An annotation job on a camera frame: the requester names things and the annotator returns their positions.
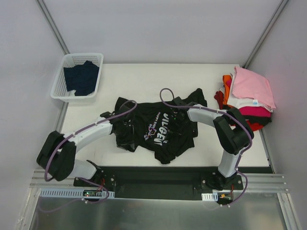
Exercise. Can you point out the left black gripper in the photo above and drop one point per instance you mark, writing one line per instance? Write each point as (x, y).
(129, 125)

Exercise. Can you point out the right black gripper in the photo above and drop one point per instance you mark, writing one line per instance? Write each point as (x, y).
(176, 117)

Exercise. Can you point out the white t shirt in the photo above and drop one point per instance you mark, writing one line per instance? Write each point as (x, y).
(247, 89)

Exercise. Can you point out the white plastic laundry basket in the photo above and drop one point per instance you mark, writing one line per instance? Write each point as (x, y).
(59, 88)

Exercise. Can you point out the magenta t shirt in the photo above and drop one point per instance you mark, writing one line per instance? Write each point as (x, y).
(239, 103)

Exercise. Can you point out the red t shirt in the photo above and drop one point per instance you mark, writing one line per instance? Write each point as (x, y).
(219, 97)

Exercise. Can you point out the pink t shirt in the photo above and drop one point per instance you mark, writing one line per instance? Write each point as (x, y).
(248, 84)

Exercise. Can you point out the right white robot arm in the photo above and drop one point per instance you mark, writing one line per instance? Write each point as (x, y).
(234, 134)

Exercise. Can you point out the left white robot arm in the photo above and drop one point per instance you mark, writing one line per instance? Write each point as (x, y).
(58, 154)

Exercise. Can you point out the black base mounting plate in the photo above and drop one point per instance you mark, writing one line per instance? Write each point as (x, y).
(165, 183)

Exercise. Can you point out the navy blue t shirt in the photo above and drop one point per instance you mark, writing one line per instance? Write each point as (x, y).
(81, 78)

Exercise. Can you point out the right white cable duct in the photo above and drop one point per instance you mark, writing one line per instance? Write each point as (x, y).
(209, 197)

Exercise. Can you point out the white cable duct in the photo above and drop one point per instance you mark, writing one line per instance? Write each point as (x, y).
(209, 197)
(75, 193)

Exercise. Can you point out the aluminium frame rail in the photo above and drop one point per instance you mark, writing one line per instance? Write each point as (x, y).
(262, 181)

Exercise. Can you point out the left white cable duct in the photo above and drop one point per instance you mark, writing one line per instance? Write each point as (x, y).
(75, 193)

